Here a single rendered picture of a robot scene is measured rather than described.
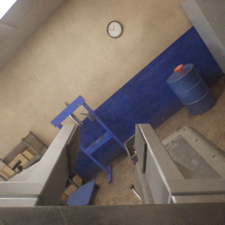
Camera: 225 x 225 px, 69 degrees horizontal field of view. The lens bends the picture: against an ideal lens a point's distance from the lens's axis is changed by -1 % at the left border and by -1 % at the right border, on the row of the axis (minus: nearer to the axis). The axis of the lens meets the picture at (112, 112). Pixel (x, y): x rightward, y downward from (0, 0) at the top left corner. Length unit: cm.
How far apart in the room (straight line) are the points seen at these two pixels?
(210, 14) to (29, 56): 360
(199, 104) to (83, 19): 287
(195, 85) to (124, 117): 168
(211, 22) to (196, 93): 129
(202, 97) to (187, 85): 38
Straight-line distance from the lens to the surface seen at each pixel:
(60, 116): 355
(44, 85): 405
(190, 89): 344
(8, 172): 490
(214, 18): 382
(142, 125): 16
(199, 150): 98
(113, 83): 379
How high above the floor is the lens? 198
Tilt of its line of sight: 14 degrees down
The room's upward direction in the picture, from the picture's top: 42 degrees counter-clockwise
